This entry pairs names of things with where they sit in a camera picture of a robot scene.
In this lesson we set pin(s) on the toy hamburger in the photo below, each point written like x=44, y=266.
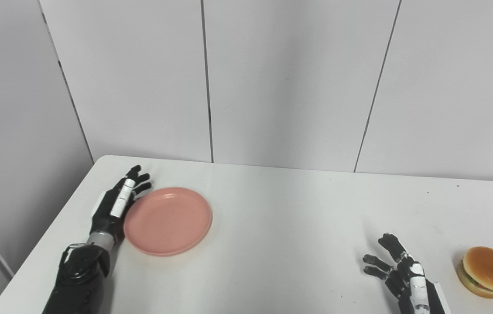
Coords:
x=486, y=271

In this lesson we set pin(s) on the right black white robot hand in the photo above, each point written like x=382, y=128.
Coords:
x=408, y=279

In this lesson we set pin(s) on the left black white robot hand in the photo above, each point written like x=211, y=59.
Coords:
x=113, y=205

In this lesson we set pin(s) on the pink round plate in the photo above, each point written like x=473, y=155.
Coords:
x=168, y=220

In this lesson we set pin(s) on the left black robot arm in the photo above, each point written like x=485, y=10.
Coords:
x=80, y=274

